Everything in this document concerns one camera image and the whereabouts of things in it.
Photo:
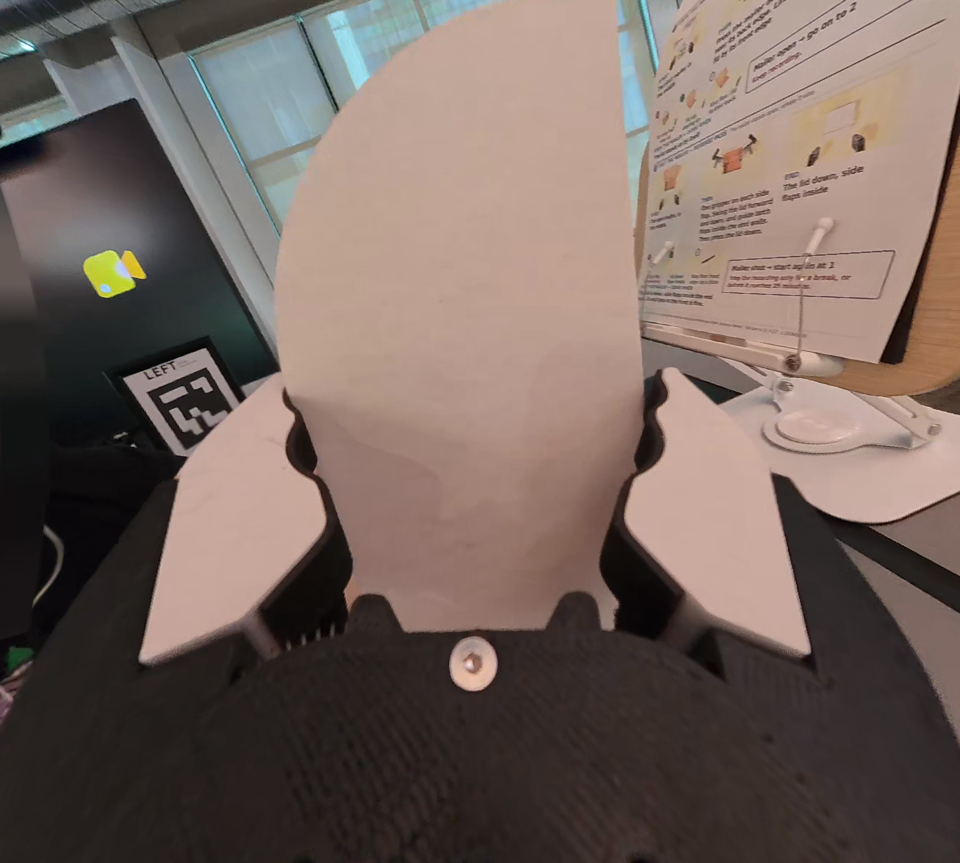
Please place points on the dark flat panel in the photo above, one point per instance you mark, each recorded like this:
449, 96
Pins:
19, 428

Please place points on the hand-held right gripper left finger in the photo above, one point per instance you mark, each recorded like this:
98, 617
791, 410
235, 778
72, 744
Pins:
232, 525

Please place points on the printed instruction sheet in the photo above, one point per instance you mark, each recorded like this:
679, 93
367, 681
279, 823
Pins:
810, 128

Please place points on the black computer monitor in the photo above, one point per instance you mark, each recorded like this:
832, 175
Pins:
135, 203

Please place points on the white and brown cardboard box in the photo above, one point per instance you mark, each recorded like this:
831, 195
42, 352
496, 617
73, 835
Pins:
465, 278

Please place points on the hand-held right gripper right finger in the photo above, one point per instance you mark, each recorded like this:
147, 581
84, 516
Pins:
705, 503

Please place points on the large window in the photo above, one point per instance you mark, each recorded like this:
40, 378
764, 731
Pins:
255, 98

